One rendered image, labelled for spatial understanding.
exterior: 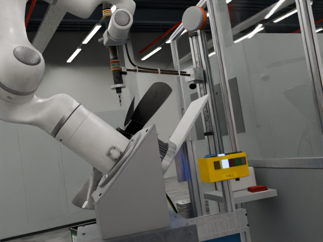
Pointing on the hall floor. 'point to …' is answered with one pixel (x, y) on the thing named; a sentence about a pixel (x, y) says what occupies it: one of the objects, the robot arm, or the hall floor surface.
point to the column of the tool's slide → (213, 145)
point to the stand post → (193, 178)
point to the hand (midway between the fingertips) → (112, 42)
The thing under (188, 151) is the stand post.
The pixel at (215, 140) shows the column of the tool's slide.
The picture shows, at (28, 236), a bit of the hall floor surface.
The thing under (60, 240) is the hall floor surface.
